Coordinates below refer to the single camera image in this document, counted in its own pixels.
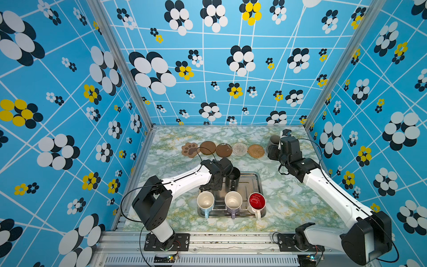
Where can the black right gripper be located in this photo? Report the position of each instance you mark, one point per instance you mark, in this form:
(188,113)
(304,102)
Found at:
(272,151)

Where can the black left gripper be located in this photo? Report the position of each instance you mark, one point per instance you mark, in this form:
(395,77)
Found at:
(218,188)

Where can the black metal mug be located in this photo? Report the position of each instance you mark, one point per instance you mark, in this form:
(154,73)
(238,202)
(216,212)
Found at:
(232,180)

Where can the rusty brown round coaster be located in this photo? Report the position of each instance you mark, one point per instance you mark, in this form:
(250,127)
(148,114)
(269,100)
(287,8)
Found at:
(224,150)

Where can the stainless steel mug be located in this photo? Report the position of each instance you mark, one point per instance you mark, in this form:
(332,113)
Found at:
(274,142)

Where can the dark brown round wooden coaster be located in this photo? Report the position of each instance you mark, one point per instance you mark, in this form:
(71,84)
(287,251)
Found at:
(207,147)

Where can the multicolour woven round coaster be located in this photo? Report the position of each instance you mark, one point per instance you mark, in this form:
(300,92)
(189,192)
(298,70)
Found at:
(239,149)

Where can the tan rattan round coaster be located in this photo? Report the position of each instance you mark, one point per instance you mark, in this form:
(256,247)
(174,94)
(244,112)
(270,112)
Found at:
(256,151)

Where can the paw print cork coaster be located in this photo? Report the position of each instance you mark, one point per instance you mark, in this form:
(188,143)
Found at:
(190,149)

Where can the white mug blue handle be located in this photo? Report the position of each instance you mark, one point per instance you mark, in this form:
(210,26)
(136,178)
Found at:
(206,202)

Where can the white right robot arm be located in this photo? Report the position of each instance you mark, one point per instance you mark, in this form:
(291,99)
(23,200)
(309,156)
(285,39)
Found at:
(367,235)

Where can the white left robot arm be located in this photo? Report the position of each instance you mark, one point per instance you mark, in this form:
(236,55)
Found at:
(152,202)

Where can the metal serving tray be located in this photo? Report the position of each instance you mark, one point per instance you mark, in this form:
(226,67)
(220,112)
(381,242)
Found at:
(249,182)

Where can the red interior white mug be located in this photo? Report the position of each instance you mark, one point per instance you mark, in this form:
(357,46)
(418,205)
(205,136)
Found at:
(256,204)

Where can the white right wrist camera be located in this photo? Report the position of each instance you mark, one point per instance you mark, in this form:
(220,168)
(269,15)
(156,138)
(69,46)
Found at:
(286,133)

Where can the white mug purple handle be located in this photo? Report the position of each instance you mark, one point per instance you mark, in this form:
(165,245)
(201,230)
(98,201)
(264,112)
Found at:
(233,202)

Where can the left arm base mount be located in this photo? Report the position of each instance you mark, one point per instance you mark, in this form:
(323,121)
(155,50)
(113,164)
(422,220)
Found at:
(178,242)

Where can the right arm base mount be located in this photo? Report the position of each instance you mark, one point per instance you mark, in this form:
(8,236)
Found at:
(287,243)

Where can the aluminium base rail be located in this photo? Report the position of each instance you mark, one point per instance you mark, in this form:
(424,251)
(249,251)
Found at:
(212,249)

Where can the aluminium corner post right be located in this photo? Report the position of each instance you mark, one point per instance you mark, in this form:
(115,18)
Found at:
(359,35)

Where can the aluminium corner post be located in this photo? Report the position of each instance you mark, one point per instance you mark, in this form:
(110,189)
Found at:
(100,16)
(359,35)

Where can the aluminium corner post left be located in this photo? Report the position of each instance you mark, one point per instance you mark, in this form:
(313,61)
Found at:
(100,16)

